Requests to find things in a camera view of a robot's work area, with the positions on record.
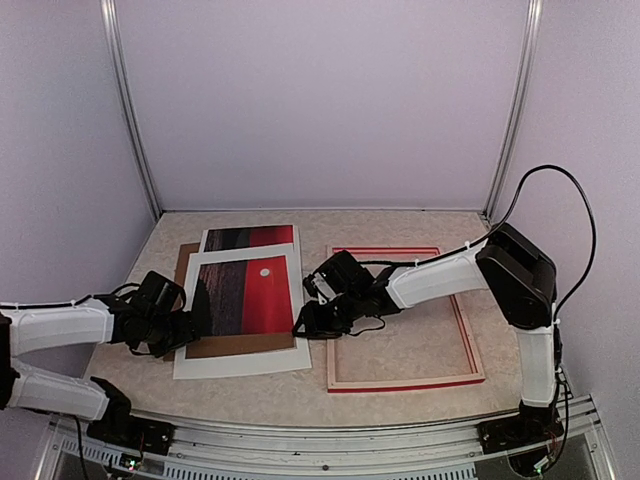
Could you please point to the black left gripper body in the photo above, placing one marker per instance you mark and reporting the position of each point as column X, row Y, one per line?
column 162, row 336

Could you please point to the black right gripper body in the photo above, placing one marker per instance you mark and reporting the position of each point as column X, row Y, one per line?
column 343, row 314

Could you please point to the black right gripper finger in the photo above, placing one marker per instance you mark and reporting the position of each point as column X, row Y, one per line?
column 317, row 288
column 309, row 323

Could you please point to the white photo mat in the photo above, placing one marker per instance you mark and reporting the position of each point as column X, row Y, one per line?
column 297, row 358

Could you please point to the wooden picture frame red edge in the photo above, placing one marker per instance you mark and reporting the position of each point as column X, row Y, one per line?
column 429, row 346

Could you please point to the red and black photo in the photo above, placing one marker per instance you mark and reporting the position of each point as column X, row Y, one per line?
column 244, row 297

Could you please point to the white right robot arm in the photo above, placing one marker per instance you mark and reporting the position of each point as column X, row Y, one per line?
column 520, row 277

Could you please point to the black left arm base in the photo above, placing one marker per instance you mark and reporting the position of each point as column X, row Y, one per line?
column 130, row 430

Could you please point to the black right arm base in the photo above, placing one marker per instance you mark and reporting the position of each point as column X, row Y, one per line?
column 528, row 426

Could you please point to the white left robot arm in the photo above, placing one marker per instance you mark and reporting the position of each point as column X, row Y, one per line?
column 151, row 318

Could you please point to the brown cardboard backing board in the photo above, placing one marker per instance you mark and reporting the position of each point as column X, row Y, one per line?
column 221, row 346

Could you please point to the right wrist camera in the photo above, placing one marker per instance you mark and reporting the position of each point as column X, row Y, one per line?
column 343, row 273

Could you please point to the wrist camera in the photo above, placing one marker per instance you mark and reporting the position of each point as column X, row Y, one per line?
column 158, row 294
column 343, row 273

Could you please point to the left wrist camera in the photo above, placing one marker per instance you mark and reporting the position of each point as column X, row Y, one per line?
column 158, row 294

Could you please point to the aluminium front rail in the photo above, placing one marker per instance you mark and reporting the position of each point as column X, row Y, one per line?
column 222, row 450

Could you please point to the right aluminium corner post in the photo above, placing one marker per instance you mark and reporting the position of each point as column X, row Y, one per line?
column 525, row 67

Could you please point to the aluminium corner post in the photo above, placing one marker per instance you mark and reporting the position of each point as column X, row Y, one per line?
column 116, row 52
column 525, row 67

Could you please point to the left aluminium corner post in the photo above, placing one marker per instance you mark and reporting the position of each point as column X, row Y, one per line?
column 116, row 52

